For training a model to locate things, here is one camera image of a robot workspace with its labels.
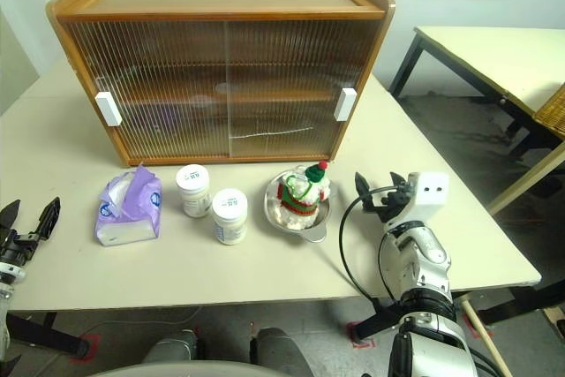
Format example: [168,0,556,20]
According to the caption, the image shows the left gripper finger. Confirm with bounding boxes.
[37,196,62,239]
[0,199,22,237]

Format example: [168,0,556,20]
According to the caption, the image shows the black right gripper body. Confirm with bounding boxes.
[373,191,414,223]

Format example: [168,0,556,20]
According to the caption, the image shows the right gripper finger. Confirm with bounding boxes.
[355,171,376,213]
[388,171,410,195]

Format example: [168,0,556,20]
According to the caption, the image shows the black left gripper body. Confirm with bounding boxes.
[0,229,43,266]

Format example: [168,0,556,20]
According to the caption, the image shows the steel bowl with handles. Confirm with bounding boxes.
[264,169,339,245]

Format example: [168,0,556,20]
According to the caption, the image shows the knitted snowman doll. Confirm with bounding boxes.
[274,160,332,230]

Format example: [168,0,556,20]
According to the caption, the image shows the purple tissue pack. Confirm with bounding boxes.
[93,163,163,248]

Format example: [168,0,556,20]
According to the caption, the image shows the white door handle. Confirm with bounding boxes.
[333,87,358,123]
[94,90,124,127]

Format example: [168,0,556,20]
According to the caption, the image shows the white lidded jar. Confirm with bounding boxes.
[211,189,249,246]
[175,164,212,219]

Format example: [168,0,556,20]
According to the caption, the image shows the ribbed clear sliding door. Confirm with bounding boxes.
[224,19,383,160]
[65,19,231,162]

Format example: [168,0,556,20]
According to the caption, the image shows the black table leg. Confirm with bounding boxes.
[352,277,565,343]
[6,311,92,359]

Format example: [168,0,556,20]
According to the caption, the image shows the red floor tape mark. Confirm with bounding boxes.
[461,304,493,336]
[347,320,376,350]

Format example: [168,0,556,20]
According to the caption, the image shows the wooden stick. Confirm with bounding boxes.
[458,297,513,377]

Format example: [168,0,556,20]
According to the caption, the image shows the cream table with black legs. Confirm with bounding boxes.
[388,26,565,215]

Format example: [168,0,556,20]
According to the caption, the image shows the wicker basket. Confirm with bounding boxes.
[533,83,565,139]

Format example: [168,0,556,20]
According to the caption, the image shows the dark grey rounded shape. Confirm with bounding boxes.
[249,327,310,369]

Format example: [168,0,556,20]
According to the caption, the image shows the pale grey curved shell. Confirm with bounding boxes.
[94,359,319,377]

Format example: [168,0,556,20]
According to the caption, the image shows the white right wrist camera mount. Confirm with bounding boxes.
[388,171,450,235]

